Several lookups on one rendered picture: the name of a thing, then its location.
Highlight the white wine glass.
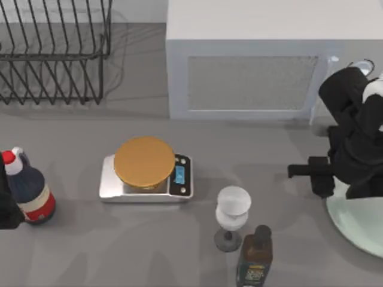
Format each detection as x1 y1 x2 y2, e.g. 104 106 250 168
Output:
213 185 253 253

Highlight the dark bottle red white label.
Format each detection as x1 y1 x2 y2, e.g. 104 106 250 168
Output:
1 146 57 225

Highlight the microwave knob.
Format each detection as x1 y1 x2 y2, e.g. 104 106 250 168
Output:
348 59 375 76

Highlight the brown bottle with green label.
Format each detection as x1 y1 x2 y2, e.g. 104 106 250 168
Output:
236 224 274 287

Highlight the pale microwave oven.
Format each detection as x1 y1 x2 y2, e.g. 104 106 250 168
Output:
165 0 383 122

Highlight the pale green plate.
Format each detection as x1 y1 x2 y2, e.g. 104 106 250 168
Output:
325 178 383 259

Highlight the clear microwave door handle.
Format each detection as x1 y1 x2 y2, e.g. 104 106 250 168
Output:
309 54 342 126

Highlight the silver scale with golden pan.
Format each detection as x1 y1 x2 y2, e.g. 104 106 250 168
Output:
99 136 195 204

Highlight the black wire dish rack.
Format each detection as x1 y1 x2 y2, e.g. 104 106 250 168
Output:
0 0 114 106

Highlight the microwave door with mesh window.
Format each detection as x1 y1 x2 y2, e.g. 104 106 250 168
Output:
166 39 345 121

